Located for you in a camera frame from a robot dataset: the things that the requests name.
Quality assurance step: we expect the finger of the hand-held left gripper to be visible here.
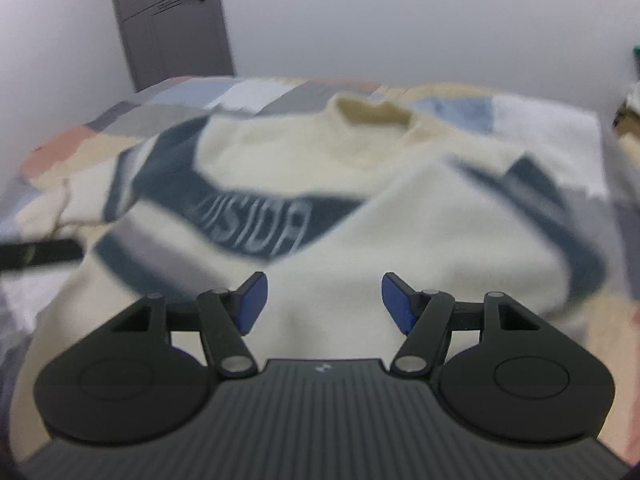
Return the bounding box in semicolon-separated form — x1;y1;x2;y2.
0;239;83;272

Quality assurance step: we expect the cream sweater with navy stripes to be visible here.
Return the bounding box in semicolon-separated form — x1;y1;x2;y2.
12;94;608;366

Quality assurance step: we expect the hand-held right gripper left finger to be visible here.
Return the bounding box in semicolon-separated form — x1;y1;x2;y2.
111;271;269;380

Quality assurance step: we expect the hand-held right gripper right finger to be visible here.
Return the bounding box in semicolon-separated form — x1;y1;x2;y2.
381;271;543;378

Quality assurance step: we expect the grey door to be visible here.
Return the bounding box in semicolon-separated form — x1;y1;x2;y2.
106;0;236;94

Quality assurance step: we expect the patchwork blanket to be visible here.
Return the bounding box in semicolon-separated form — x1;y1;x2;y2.
0;76;640;471

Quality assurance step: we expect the cardboard box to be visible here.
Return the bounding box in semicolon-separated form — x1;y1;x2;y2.
612;94;640;137

